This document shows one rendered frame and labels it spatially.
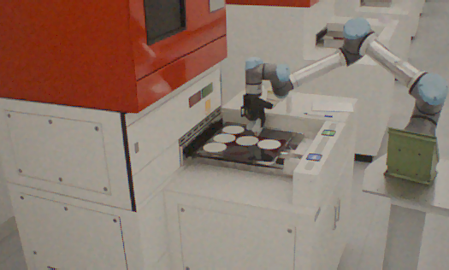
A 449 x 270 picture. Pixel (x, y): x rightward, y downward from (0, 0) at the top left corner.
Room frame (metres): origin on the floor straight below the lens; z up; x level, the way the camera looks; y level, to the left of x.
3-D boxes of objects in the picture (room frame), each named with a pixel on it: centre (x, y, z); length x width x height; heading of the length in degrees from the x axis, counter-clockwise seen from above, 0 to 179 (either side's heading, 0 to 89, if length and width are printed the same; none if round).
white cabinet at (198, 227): (2.18, -0.23, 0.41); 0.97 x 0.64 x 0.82; 156
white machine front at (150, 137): (2.06, 0.18, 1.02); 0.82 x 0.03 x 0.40; 156
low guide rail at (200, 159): (2.01, -0.11, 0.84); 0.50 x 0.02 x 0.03; 66
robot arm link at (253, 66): (2.18, -0.14, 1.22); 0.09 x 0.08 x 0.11; 72
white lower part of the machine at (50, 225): (2.20, 0.49, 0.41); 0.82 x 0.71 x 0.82; 156
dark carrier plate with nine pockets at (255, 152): (2.15, -0.10, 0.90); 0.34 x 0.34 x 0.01; 66
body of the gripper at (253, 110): (2.17, -0.13, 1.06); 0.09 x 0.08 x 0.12; 130
